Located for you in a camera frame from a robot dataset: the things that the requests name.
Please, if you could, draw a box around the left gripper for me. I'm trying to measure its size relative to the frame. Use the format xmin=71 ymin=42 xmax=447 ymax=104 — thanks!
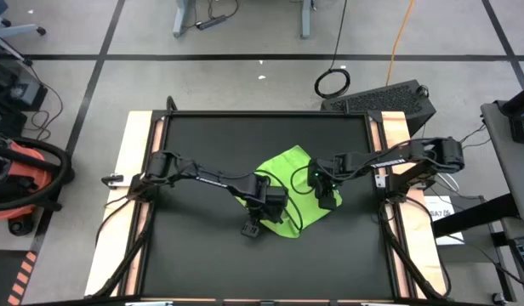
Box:
xmin=240 ymin=193 xmax=271 ymax=239

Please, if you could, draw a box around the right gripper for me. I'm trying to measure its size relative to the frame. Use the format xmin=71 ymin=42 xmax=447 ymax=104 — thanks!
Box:
xmin=317 ymin=156 xmax=348 ymax=212

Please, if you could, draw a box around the green towel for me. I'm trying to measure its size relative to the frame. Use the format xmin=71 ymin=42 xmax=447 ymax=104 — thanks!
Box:
xmin=235 ymin=144 xmax=344 ymax=239

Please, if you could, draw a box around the white paper label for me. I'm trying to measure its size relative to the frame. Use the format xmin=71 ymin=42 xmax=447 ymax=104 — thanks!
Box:
xmin=423 ymin=195 xmax=466 ymax=247

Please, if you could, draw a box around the black computer case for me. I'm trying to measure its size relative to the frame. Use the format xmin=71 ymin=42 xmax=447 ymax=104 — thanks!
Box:
xmin=320 ymin=79 xmax=437 ymax=137

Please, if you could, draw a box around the light wooden base board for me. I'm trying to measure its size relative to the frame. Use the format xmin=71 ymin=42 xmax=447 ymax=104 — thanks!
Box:
xmin=83 ymin=110 xmax=450 ymax=298

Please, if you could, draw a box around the black desk beam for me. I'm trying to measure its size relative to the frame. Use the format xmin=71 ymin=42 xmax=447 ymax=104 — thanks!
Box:
xmin=431 ymin=193 xmax=521 ymax=239

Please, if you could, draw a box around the black clamp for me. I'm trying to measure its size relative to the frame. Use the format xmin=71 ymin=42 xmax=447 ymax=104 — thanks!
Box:
xmin=100 ymin=173 xmax=125 ymax=190

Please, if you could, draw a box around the grey desk leg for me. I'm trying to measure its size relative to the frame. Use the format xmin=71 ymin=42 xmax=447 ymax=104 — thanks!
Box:
xmin=172 ymin=0 xmax=194 ymax=38
xmin=299 ymin=0 xmax=313 ymax=39

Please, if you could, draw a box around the grey desk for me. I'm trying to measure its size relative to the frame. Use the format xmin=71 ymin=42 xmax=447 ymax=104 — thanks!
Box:
xmin=481 ymin=101 xmax=524 ymax=224

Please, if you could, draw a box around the black device with screen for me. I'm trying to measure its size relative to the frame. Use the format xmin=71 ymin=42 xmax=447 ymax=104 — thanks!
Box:
xmin=494 ymin=82 xmax=524 ymax=146

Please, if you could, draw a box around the black power strip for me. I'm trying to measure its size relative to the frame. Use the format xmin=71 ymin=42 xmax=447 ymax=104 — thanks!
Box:
xmin=196 ymin=14 xmax=228 ymax=31

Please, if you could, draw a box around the orange vacuum cleaner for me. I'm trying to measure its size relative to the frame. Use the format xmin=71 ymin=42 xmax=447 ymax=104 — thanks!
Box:
xmin=0 ymin=131 xmax=76 ymax=237

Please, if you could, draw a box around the hazard striped floor mat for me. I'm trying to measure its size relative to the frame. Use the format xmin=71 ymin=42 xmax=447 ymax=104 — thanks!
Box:
xmin=0 ymin=249 xmax=38 ymax=306

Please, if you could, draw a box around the black equipment cart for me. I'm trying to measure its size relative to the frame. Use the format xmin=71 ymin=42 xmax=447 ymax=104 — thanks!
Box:
xmin=0 ymin=40 xmax=49 ymax=139

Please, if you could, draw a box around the grey office chair base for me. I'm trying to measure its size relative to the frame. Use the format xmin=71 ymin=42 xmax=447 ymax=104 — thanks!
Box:
xmin=0 ymin=0 xmax=48 ymax=40

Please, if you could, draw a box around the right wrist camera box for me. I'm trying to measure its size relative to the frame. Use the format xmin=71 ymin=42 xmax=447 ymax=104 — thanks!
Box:
xmin=307 ymin=158 xmax=326 ymax=189

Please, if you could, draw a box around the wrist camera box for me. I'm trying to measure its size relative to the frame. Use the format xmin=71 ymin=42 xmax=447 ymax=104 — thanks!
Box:
xmin=265 ymin=185 xmax=289 ymax=212
xmin=307 ymin=158 xmax=326 ymax=189

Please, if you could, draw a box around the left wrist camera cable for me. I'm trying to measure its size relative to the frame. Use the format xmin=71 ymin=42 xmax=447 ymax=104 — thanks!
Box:
xmin=253 ymin=168 xmax=305 ymax=233

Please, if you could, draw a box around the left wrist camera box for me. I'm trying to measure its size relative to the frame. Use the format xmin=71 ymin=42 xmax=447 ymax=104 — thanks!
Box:
xmin=265 ymin=185 xmax=289 ymax=212

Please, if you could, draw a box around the black diagonal frame strut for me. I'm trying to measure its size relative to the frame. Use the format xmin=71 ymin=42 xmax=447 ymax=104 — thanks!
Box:
xmin=91 ymin=203 xmax=155 ymax=298
xmin=379 ymin=203 xmax=450 ymax=299

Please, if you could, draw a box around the black table frame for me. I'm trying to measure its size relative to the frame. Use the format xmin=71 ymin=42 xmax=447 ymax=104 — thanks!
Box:
xmin=150 ymin=109 xmax=402 ymax=301

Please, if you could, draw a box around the black coiled cable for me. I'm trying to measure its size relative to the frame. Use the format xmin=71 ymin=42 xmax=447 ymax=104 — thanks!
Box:
xmin=313 ymin=0 xmax=351 ymax=99

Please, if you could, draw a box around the yellow orange cable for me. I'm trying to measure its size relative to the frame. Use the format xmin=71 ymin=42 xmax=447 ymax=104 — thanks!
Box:
xmin=384 ymin=0 xmax=416 ymax=86

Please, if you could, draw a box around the black vacuum hose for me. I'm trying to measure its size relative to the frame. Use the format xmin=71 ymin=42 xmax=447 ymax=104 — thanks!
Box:
xmin=0 ymin=135 xmax=74 ymax=213

